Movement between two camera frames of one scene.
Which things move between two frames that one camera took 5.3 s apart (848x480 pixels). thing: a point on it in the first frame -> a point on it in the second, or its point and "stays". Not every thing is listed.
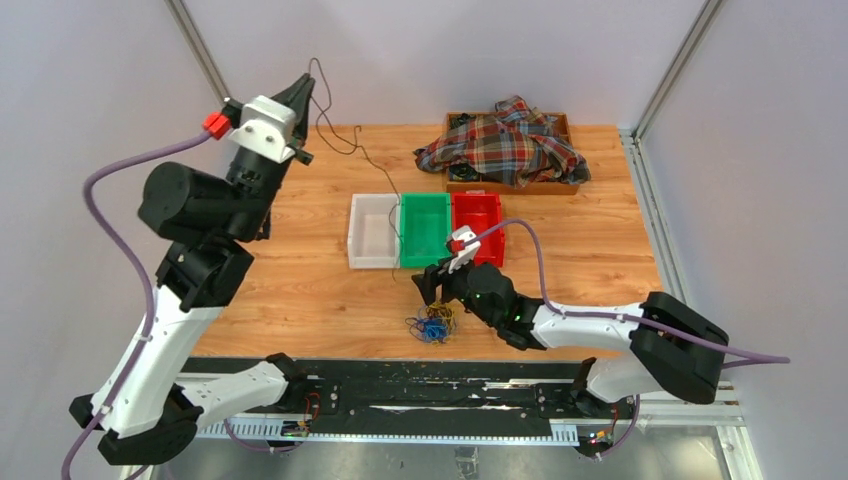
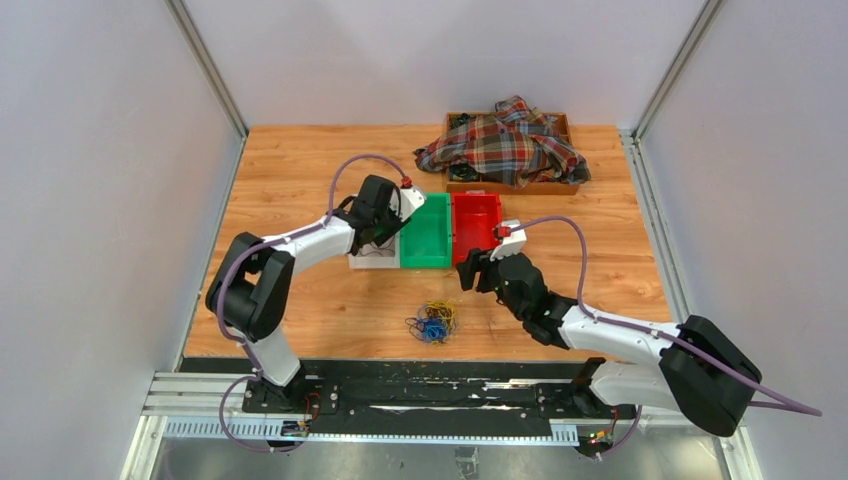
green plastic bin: [425, 225] stays
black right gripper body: [459, 290] -> [512, 303]
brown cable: [355, 143] -> [377, 251]
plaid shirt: [515, 145] stays
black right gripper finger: [427, 285] -> [467, 272]
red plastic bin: [482, 212] stays
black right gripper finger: [436, 274] -> [480, 259]
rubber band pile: [442, 310] stays
